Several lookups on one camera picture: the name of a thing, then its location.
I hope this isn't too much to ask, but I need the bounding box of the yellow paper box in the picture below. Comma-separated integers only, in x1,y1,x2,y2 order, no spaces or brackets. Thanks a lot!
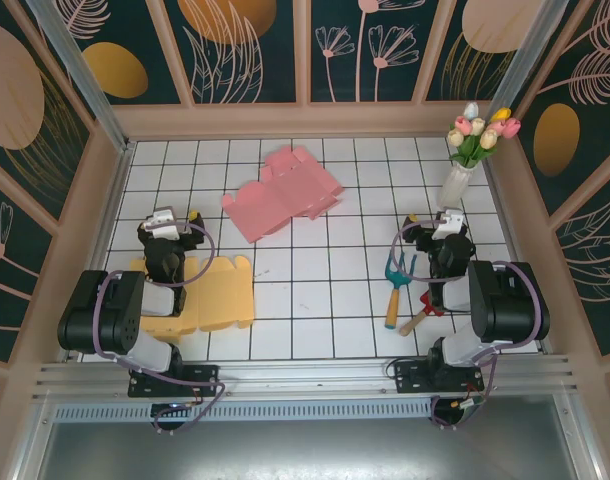
129,254,256,344

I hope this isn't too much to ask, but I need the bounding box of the pink paper box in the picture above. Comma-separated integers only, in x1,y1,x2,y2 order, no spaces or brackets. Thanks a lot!
220,145,345,245

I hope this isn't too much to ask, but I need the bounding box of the white ribbed vase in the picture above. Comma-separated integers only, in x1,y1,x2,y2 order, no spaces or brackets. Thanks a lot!
437,163,479,211

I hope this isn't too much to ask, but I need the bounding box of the artificial tulip bouquet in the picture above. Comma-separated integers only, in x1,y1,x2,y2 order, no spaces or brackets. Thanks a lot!
445,101,522,169

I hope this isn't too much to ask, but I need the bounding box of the grey metal sheet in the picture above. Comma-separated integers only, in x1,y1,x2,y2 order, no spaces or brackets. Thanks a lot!
14,419,610,480

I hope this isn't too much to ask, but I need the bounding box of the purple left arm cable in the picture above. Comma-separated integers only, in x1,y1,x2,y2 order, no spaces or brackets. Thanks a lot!
92,222,226,436

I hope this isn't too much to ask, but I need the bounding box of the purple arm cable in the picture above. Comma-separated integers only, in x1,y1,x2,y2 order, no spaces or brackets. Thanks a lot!
390,217,544,431
92,222,226,436

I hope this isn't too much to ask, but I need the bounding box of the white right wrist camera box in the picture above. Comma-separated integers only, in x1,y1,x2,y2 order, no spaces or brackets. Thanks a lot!
431,209,464,242

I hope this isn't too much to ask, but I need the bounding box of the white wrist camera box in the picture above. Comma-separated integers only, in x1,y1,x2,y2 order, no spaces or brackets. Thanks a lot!
431,209,464,242
143,208,182,240

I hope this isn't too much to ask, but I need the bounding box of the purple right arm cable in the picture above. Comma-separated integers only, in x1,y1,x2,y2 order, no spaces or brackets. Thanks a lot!
390,217,544,431

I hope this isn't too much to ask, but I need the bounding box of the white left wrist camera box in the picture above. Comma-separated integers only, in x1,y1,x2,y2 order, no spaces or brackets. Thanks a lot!
143,208,182,240

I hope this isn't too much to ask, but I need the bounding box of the red garden shovel wooden handle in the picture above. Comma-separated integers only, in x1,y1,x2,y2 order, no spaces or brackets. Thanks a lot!
398,289,446,337

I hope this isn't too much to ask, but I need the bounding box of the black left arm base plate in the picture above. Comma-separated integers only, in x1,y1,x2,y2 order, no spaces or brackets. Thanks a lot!
127,363,221,399

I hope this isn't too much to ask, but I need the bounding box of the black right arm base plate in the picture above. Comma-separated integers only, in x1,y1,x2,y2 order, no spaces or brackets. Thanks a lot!
392,358,486,396

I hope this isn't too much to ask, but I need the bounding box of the aluminium table edge rail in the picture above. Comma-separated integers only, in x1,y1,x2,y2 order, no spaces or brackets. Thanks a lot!
32,353,581,401

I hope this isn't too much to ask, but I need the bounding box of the aluminium frame post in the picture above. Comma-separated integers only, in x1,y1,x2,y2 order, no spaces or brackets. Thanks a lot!
486,0,584,124
25,0,136,154

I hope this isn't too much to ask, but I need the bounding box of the slotted grey cable duct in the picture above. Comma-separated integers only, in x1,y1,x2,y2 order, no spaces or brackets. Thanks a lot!
52,399,436,422

